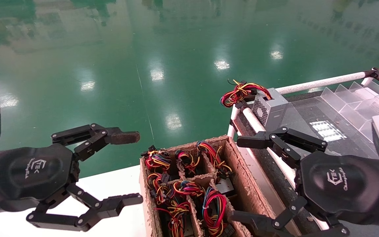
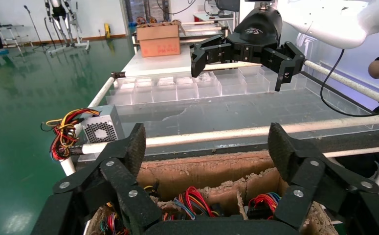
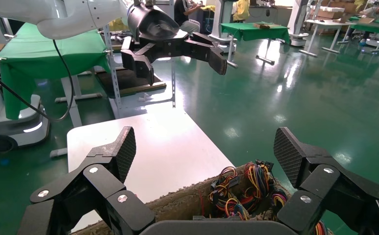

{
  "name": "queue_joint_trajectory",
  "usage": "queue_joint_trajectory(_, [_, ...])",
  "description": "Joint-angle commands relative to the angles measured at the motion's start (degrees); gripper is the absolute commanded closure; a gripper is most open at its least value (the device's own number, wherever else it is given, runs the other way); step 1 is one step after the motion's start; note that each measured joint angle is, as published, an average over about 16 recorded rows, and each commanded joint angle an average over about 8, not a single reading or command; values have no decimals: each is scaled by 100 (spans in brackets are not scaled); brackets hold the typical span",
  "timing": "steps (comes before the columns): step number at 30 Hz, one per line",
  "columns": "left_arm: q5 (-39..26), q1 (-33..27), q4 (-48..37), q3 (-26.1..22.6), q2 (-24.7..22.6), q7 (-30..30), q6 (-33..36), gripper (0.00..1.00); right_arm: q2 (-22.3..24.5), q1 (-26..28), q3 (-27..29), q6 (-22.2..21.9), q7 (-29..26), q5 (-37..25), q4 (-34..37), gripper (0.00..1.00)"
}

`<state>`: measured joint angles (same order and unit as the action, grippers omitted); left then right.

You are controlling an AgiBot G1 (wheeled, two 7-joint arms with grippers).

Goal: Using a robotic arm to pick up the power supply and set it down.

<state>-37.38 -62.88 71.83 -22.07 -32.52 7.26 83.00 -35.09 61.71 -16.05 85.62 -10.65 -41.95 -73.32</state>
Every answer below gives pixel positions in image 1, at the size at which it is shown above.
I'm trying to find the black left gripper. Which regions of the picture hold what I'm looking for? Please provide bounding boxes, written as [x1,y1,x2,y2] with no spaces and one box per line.
[0,123,143,231]

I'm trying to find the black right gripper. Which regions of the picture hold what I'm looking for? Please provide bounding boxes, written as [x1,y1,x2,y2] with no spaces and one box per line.
[229,126,379,237]

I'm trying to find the coloured wire bundles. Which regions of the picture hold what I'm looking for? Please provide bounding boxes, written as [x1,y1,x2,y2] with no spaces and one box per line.
[202,179,236,237]

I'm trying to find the brown pulp cardboard divider box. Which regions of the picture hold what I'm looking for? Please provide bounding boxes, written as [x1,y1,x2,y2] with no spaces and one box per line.
[139,135,302,237]

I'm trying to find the black rack shelf mat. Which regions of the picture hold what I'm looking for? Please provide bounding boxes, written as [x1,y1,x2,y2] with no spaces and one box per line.
[287,92,379,160]

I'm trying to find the clear acrylic divider tray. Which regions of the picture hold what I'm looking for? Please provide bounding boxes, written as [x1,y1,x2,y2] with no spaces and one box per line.
[319,81,379,143]

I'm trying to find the black pipe corner joint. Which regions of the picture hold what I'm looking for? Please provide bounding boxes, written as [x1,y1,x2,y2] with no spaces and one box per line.
[362,67,379,83]

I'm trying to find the white pipe rack frame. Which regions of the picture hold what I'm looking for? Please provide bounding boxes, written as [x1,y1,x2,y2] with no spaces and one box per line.
[226,67,379,231]

